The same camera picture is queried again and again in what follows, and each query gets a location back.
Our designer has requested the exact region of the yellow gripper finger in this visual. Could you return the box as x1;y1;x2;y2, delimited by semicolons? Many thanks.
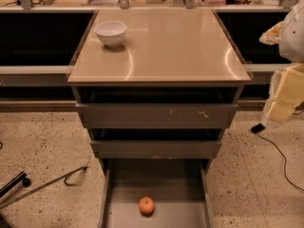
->
259;22;283;46
266;64;304;123

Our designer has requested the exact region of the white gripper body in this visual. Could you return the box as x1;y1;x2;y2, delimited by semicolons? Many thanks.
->
279;0;304;63

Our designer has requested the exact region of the orange fruit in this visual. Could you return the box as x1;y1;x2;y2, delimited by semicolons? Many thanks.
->
139;197;155;215

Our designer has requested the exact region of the grey drawer cabinet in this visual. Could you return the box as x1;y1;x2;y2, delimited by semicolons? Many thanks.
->
66;7;254;228

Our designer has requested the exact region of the bottom grey open drawer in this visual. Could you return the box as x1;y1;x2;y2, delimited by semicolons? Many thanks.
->
98;159;214;228

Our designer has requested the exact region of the middle grey drawer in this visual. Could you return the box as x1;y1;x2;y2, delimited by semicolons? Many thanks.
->
88;128;223;159

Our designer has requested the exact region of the top grey drawer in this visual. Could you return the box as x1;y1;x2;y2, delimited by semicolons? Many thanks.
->
76;86;238;129

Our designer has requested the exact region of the white ceramic bowl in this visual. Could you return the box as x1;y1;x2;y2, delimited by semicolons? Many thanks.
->
94;21;127;48

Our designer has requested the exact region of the metal hook rod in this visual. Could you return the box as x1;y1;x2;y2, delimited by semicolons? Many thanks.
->
0;165;88;210

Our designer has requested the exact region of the black caster leg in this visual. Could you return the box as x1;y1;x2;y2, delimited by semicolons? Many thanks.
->
0;172;31;198

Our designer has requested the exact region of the black power adapter with cable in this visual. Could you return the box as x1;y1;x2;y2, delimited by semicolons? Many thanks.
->
250;123;304;192

